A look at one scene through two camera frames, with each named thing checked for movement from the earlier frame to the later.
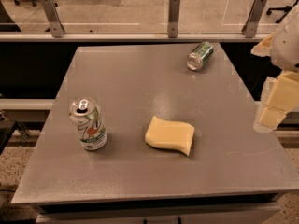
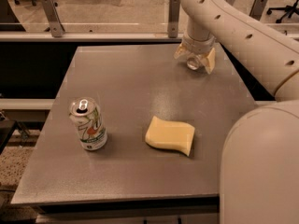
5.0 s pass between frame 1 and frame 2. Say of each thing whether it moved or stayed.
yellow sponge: stayed
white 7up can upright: stayed
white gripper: moved
